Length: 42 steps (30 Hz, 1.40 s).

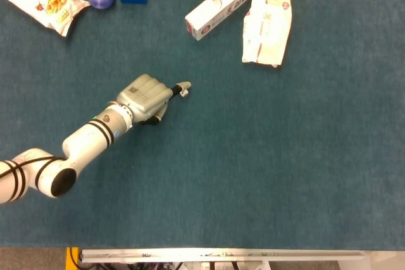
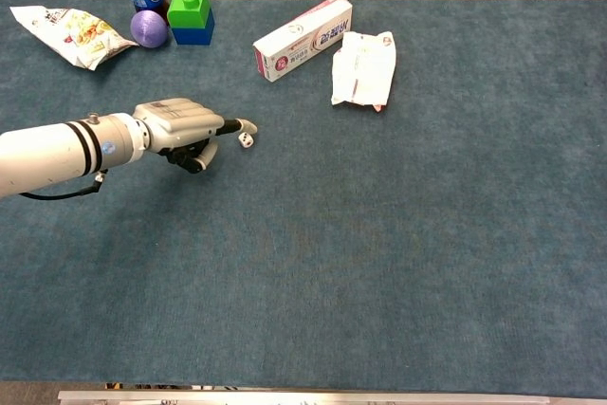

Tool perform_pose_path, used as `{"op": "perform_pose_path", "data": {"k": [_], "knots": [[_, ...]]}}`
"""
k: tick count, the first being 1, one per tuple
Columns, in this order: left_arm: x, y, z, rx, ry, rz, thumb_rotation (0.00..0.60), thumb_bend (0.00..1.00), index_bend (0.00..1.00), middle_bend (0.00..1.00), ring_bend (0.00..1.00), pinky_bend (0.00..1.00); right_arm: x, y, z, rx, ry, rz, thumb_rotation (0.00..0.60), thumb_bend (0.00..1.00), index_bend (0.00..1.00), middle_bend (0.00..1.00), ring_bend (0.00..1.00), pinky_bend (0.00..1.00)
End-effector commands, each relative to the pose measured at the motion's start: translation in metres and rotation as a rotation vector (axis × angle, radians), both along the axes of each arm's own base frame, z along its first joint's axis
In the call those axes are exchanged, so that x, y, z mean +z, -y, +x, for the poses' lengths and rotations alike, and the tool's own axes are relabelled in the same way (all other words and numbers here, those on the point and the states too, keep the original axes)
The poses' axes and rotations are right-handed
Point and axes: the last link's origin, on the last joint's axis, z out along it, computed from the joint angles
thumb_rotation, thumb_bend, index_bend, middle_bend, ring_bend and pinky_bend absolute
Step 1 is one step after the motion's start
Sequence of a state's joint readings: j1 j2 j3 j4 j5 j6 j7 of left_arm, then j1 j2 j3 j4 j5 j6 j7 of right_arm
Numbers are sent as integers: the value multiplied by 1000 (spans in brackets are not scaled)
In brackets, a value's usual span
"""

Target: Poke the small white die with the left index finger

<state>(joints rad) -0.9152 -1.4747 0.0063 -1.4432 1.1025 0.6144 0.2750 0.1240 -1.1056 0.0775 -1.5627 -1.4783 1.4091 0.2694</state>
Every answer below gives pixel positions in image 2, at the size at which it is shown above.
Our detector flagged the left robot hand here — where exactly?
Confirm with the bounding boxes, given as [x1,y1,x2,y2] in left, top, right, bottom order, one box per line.
[132,98,259,175]

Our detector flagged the blue building block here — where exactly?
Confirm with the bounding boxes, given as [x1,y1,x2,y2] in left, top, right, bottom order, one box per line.
[170,9,216,46]

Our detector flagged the purple ball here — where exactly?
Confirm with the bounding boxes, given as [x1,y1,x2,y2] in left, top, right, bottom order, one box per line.
[129,9,170,49]

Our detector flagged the green building block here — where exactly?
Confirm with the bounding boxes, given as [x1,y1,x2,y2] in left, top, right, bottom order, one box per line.
[166,0,211,30]

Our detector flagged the white snack chip bag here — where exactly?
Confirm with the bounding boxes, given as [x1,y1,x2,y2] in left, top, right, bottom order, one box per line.
[9,5,140,72]

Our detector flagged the white toothpaste box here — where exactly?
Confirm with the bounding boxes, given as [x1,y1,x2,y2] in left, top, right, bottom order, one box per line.
[252,0,354,83]

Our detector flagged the white crumpled wrapper packet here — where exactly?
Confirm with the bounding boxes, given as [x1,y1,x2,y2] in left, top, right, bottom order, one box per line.
[330,30,397,116]

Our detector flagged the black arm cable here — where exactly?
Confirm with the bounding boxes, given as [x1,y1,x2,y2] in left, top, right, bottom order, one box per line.
[18,170,106,201]

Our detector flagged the aluminium frame rail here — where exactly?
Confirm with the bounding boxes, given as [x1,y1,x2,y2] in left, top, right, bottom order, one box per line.
[57,389,551,405]

